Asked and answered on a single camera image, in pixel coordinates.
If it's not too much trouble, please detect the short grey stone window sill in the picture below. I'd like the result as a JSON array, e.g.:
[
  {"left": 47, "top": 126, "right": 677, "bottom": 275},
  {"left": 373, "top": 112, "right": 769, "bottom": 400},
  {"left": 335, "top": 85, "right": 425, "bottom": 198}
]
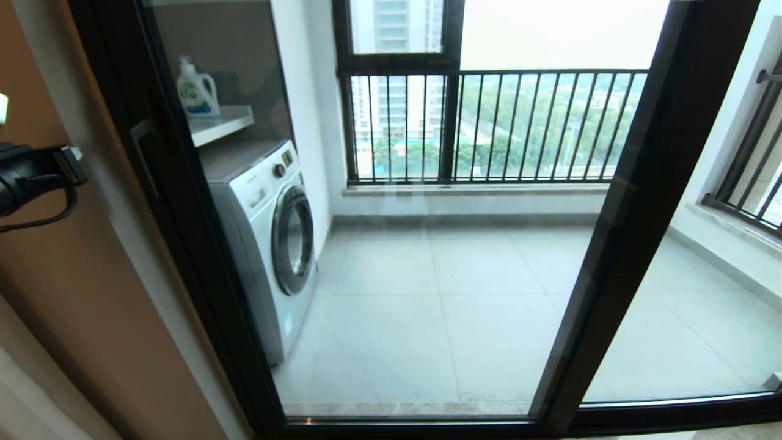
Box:
[{"left": 684, "top": 202, "right": 782, "bottom": 253}]

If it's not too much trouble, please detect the long black balcony railing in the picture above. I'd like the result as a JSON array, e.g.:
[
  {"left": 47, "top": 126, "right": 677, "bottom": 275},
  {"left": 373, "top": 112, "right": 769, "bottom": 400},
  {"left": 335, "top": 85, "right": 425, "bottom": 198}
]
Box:
[{"left": 338, "top": 68, "right": 648, "bottom": 184}]

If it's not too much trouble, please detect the white wall shelf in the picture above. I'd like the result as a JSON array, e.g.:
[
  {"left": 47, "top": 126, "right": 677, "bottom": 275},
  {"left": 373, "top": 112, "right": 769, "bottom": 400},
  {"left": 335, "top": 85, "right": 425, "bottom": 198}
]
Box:
[{"left": 191, "top": 105, "right": 255, "bottom": 147}]

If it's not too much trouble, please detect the short black window railing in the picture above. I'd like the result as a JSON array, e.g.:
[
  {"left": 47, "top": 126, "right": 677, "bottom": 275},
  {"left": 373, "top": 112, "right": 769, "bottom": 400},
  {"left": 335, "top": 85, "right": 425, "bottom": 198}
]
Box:
[{"left": 701, "top": 55, "right": 782, "bottom": 239}]

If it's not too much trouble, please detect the white detergent bottle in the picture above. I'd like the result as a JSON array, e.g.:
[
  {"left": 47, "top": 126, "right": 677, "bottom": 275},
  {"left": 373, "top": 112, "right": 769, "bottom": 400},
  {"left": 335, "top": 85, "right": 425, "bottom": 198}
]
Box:
[{"left": 177, "top": 56, "right": 221, "bottom": 117}]

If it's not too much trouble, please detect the long grey stone window sill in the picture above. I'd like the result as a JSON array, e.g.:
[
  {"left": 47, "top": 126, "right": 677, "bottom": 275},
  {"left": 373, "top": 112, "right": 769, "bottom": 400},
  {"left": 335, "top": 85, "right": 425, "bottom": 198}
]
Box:
[{"left": 342, "top": 182, "right": 608, "bottom": 199}]

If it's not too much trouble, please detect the black framed fixed glass panel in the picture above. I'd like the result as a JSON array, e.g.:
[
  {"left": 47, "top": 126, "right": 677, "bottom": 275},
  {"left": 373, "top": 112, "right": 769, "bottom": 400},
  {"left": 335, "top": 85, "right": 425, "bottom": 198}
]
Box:
[{"left": 580, "top": 0, "right": 782, "bottom": 436}]

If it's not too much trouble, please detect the white front-load washing machine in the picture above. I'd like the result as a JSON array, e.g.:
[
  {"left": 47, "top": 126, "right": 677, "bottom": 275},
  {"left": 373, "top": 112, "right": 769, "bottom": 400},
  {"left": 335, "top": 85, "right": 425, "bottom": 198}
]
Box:
[{"left": 202, "top": 139, "right": 318, "bottom": 365}]

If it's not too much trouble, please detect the black window frame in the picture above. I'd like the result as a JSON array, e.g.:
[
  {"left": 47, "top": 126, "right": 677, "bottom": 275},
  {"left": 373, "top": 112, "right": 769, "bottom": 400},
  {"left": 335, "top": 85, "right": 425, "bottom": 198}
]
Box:
[{"left": 333, "top": 0, "right": 465, "bottom": 183}]

